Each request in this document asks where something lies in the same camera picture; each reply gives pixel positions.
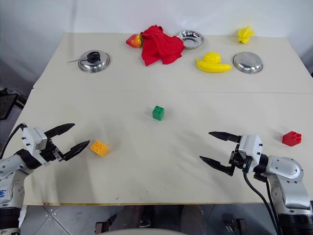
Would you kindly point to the red toy brick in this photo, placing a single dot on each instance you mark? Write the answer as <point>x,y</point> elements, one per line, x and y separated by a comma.
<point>291,139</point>

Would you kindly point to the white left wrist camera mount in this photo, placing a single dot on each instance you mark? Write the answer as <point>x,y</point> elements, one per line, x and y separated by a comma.
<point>33,140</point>

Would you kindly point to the yellow toy star fruit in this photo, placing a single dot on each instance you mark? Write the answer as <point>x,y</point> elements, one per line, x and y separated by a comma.
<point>245,34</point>

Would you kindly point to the thin metal stick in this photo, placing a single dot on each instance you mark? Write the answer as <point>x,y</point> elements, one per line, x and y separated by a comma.
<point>73,60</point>

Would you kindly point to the red yellow toy peach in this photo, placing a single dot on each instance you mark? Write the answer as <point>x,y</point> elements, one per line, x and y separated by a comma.
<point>134,41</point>

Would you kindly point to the green toy brick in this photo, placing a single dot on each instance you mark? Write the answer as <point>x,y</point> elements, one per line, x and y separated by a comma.
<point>158,113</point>

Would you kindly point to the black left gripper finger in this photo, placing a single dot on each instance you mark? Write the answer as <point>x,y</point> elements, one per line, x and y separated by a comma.
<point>75,149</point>
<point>60,129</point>

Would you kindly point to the pale rounded robot body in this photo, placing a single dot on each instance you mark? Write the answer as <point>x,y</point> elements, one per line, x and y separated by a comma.
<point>139,232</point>

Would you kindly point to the dark rounded shape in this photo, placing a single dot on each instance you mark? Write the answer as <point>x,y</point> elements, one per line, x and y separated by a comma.
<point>192,216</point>

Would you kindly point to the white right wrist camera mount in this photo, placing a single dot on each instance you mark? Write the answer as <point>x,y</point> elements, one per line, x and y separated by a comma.
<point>252,147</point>

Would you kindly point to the steel bowl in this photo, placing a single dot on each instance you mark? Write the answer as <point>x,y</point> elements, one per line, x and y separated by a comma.
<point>94,67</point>
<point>247,63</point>
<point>193,40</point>

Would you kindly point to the yellow toy banana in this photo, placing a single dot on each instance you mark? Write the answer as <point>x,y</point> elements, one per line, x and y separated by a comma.
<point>212,67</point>

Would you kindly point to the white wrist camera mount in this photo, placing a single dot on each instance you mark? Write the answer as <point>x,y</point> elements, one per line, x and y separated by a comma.
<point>252,147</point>
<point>33,140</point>

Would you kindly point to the crumpled red cloth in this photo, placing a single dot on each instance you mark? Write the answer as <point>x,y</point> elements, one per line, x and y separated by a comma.
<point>160,45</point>

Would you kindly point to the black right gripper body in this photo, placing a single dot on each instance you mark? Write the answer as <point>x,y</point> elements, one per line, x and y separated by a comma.
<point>237,160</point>

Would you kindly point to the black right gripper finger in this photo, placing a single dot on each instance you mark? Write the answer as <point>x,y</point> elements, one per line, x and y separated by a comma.
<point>223,136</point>
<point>215,164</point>

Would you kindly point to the black equipment beside table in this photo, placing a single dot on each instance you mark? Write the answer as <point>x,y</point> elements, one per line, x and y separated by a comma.
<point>6,102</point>

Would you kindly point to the yellow round toy fruit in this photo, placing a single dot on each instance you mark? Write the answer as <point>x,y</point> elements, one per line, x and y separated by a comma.
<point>212,56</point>

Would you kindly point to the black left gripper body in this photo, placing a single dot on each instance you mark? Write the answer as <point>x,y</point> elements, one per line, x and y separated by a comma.
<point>49,153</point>

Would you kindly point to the black clip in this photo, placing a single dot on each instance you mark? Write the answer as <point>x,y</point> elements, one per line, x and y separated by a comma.
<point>93,56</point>

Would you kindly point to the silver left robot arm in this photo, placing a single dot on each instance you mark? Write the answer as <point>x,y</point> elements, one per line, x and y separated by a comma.
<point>9,167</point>

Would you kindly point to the orange toy brick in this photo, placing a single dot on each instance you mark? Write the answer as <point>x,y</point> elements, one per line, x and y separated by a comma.
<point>99,148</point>

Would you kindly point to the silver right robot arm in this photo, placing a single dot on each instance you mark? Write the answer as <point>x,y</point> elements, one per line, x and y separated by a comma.
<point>286,169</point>

